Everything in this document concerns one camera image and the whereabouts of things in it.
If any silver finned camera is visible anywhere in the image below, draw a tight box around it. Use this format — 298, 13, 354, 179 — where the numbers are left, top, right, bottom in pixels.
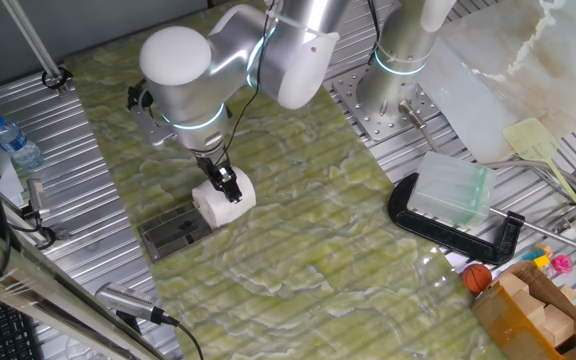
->
94, 281, 162, 324

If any black cable loop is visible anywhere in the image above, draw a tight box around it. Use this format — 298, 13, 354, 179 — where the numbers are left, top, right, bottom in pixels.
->
41, 66, 74, 92

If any yellow-green spatula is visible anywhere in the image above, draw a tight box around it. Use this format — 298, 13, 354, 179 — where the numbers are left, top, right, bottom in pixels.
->
501, 117, 576, 251

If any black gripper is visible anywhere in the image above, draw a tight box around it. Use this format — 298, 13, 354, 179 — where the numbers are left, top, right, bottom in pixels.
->
195, 152, 244, 204

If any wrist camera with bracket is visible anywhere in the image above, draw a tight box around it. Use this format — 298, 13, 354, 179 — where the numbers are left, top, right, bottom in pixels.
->
126, 78, 175, 151

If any small silver camera on mount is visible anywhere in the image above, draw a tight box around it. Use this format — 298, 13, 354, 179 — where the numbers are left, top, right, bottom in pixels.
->
20, 177, 53, 221

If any pink toy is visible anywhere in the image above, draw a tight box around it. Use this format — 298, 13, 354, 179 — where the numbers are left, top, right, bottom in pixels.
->
550, 253, 574, 275

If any small orange basketball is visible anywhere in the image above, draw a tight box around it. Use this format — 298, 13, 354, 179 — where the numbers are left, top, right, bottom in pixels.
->
461, 263, 493, 295

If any aluminium frame beam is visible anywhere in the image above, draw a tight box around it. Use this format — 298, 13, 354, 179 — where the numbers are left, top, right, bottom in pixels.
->
0, 212, 169, 360

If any clear plastic cup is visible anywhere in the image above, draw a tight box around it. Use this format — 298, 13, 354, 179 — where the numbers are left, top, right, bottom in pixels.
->
415, 249, 464, 306

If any translucent plastic box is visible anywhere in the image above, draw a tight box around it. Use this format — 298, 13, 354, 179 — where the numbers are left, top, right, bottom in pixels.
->
406, 150, 498, 230

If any brown cardboard box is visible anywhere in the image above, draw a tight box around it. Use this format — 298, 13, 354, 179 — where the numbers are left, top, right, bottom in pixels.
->
471, 259, 576, 360

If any silver connector with grey cable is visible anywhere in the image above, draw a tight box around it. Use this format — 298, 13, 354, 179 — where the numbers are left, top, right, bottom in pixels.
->
397, 98, 576, 204

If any black C-clamp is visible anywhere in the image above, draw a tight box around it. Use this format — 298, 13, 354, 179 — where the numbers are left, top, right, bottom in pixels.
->
386, 172, 576, 266

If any black camera cable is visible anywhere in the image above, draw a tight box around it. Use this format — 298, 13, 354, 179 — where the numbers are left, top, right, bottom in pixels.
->
150, 307, 205, 360

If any white toilet paper roll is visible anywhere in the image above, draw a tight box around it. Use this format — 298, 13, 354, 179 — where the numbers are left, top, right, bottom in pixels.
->
191, 166, 258, 230

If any black base cable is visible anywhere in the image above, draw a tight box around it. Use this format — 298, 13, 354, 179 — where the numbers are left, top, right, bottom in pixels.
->
365, 0, 385, 64

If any plain wooden block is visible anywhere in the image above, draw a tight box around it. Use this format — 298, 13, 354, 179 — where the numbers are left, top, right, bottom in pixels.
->
497, 272, 532, 301
542, 304, 576, 346
510, 289, 547, 326

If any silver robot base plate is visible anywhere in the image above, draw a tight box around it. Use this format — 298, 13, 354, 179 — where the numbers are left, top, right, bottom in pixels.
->
331, 64, 442, 142

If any green marble pattern mat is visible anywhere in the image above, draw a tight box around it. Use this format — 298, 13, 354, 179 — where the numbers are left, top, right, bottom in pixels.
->
65, 0, 507, 360

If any clear water bottle blue cap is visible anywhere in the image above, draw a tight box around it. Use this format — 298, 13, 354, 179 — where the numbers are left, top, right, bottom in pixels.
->
0, 112, 44, 171

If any thin metal stand pole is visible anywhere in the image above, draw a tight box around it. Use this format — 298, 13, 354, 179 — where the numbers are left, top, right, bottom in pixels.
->
0, 0, 72, 97

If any white marble pattern sheet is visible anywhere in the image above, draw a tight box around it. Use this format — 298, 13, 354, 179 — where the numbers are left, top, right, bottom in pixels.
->
415, 0, 576, 165

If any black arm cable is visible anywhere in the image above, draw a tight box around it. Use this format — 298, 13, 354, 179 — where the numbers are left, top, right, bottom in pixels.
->
215, 0, 278, 169

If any white paper sheet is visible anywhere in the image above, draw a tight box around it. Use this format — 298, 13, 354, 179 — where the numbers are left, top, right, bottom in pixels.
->
0, 142, 25, 207

